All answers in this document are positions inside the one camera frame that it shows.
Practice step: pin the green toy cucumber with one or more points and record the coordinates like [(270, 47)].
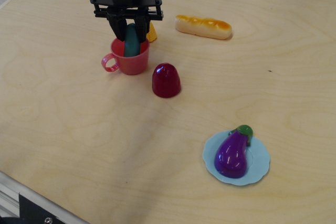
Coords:
[(131, 43)]

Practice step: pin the pink plastic cup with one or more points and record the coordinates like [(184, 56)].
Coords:
[(128, 65)]

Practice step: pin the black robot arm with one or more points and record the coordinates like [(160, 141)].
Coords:
[(117, 12)]

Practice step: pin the toy bread loaf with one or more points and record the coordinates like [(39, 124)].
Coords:
[(204, 27)]

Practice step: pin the yellow toy corn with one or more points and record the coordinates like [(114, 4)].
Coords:
[(151, 35)]

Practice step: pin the light blue plate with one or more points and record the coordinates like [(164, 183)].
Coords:
[(258, 160)]

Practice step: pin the purple toy eggplant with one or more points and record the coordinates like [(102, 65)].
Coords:
[(230, 158)]

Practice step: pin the aluminium table frame rail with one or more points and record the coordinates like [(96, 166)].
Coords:
[(10, 191)]

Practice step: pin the black corner bracket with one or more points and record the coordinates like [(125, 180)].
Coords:
[(31, 213)]

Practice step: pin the dark red toy dome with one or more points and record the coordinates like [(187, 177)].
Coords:
[(166, 81)]

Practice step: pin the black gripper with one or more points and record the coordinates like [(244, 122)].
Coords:
[(117, 11)]

